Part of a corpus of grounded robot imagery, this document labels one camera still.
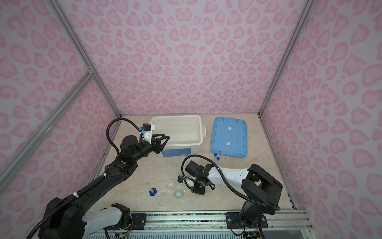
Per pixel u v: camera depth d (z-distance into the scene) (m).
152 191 0.82
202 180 0.61
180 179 0.74
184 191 0.82
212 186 0.68
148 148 0.69
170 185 0.85
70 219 0.41
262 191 0.43
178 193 0.82
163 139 0.72
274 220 0.75
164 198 0.80
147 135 0.68
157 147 0.68
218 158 0.78
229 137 1.07
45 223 0.37
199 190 0.74
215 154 0.80
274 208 0.42
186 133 1.07
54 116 0.67
